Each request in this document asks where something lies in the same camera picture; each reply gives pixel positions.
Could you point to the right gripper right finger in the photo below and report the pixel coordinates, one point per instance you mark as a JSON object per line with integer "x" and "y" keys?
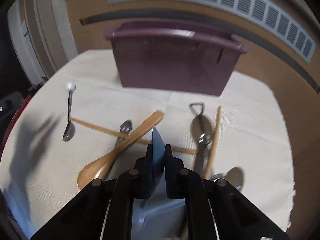
{"x": 216, "y": 209}

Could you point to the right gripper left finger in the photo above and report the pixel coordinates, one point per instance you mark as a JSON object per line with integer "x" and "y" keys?
{"x": 102, "y": 209}

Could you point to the black handled metal spoon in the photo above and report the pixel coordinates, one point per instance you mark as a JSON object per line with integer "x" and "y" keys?
{"x": 234, "y": 176}

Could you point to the brown wooden spoon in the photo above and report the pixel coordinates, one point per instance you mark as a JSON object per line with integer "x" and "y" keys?
{"x": 98, "y": 169}

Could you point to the shovel handle metal spoon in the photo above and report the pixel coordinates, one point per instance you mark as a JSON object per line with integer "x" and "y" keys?
{"x": 201, "y": 131}

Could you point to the small white-tipped metal spoon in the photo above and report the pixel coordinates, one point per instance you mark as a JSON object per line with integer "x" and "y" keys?
{"x": 70, "y": 130}

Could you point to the cream tablecloth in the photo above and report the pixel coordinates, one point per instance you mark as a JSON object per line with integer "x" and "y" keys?
{"x": 74, "y": 118}

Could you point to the purple plastic utensil caddy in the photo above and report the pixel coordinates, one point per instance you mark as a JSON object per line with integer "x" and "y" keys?
{"x": 170, "y": 55}

